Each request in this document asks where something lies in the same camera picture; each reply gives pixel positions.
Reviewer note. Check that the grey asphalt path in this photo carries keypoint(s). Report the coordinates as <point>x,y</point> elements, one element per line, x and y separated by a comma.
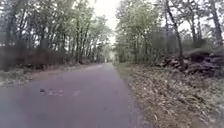
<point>83,103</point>

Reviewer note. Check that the row of trees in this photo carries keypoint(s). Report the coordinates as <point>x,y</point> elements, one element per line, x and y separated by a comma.
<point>160,30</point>
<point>50,30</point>

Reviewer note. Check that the pile of cut logs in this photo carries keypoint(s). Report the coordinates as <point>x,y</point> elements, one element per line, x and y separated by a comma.
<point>196,63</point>

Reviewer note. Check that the brown undergrowth bank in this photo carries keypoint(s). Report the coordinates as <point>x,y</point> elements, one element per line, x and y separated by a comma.
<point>26,57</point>

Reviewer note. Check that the leaf-strewn grass verge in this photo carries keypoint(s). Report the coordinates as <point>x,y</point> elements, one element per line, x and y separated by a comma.
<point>16,76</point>

